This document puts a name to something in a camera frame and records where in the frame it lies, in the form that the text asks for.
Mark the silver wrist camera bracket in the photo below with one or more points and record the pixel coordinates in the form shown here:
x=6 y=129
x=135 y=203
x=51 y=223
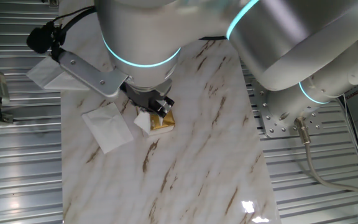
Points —
x=92 y=76

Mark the small folded white napkin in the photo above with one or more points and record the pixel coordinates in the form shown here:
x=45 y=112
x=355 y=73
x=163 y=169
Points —
x=109 y=127

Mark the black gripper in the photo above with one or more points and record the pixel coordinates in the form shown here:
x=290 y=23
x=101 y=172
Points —
x=141 y=99

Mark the gold tissue pack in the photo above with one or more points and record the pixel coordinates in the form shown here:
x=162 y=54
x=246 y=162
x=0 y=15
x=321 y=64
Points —
x=163 y=123

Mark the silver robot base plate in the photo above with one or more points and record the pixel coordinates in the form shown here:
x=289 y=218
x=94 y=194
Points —
x=261 y=118

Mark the large unfolded white napkin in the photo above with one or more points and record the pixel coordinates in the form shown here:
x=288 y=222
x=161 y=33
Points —
x=47 y=77

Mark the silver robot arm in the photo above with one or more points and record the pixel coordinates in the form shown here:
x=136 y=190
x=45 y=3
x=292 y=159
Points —
x=275 y=37

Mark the marble pattern mat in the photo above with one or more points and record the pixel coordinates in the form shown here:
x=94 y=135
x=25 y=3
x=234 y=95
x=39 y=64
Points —
x=182 y=168

